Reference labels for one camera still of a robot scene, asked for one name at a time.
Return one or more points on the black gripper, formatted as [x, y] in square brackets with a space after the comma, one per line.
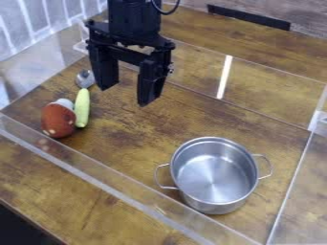
[138, 48]

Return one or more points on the red plush mushroom toy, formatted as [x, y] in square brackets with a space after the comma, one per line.
[57, 119]

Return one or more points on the silver pot with handles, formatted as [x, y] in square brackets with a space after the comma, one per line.
[214, 173]

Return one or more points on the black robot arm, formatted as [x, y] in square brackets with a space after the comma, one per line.
[137, 15]

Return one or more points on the black bar at table back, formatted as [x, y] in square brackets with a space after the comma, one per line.
[249, 17]

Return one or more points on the clear acrylic front barrier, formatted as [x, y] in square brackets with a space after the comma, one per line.
[190, 223]

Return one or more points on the spoon with yellow-green handle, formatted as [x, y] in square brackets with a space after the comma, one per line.
[84, 80]

